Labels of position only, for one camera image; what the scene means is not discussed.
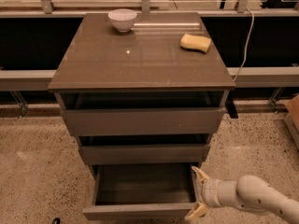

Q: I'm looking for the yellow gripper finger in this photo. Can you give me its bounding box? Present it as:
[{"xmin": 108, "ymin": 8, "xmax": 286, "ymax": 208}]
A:
[
  {"xmin": 185, "ymin": 202, "xmax": 209, "ymax": 221},
  {"xmin": 192, "ymin": 166, "xmax": 209, "ymax": 184}
]

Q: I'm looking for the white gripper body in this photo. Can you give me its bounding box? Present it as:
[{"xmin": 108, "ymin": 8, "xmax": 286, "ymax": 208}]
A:
[{"xmin": 201, "ymin": 178, "xmax": 222, "ymax": 208}]

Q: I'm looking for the grey bottom drawer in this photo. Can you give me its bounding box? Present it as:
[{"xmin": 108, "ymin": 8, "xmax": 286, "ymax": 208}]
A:
[{"xmin": 83, "ymin": 163, "xmax": 199, "ymax": 220}]

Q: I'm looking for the grey drawer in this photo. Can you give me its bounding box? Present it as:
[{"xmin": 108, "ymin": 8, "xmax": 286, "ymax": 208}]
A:
[
  {"xmin": 55, "ymin": 91, "xmax": 229, "ymax": 136},
  {"xmin": 76, "ymin": 133, "xmax": 212, "ymax": 165},
  {"xmin": 83, "ymin": 163, "xmax": 199, "ymax": 220}
]

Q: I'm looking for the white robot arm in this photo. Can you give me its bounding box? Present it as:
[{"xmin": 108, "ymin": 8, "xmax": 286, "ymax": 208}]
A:
[{"xmin": 185, "ymin": 166, "xmax": 299, "ymax": 224}]

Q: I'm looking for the grey middle drawer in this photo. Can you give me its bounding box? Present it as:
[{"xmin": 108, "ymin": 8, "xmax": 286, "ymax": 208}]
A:
[{"xmin": 76, "ymin": 133, "xmax": 212, "ymax": 165}]

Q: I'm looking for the grey top drawer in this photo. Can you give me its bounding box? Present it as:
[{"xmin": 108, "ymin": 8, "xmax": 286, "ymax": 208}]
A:
[{"xmin": 55, "ymin": 91, "xmax": 229, "ymax": 136}]

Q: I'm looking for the grey drawer cabinet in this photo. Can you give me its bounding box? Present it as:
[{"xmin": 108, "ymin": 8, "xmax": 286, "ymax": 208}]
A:
[{"xmin": 47, "ymin": 11, "xmax": 236, "ymax": 179}]

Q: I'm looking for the cardboard box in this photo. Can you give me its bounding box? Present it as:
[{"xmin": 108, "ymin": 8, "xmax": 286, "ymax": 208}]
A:
[{"xmin": 284, "ymin": 95, "xmax": 299, "ymax": 149}]

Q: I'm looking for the yellow sponge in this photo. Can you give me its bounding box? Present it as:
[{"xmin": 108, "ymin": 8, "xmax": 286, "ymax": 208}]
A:
[{"xmin": 180, "ymin": 34, "xmax": 211, "ymax": 53}]

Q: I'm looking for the white ceramic bowl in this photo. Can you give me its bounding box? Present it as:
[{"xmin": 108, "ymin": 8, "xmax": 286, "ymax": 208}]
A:
[{"xmin": 108, "ymin": 8, "xmax": 137, "ymax": 33}]

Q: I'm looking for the metal rail barrier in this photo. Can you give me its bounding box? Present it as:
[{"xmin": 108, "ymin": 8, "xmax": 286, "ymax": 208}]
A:
[{"xmin": 0, "ymin": 67, "xmax": 299, "ymax": 91}]

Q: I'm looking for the white cable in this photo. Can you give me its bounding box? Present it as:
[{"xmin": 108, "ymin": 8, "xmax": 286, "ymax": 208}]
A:
[{"xmin": 232, "ymin": 7, "xmax": 256, "ymax": 83}]

